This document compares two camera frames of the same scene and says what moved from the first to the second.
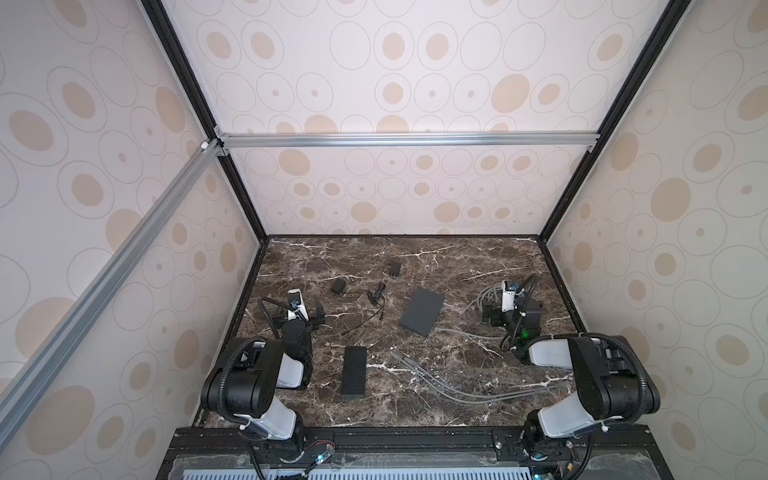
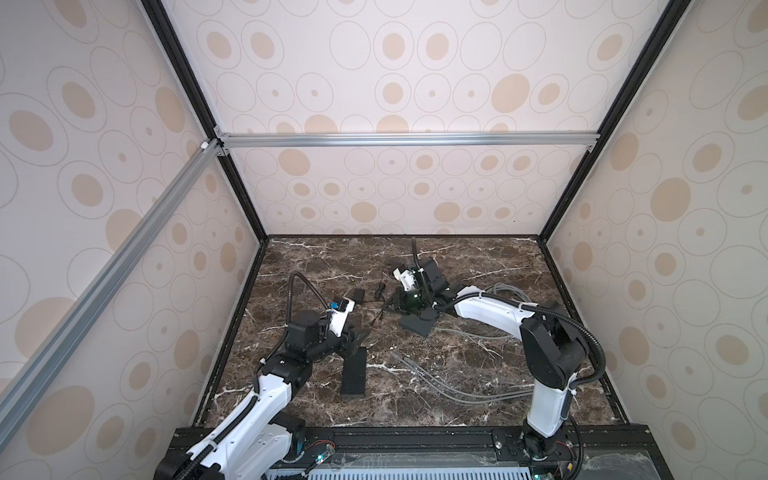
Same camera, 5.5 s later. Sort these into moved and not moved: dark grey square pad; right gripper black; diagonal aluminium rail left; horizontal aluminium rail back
Moved: right gripper black
Not moved: diagonal aluminium rail left; dark grey square pad; horizontal aluminium rail back
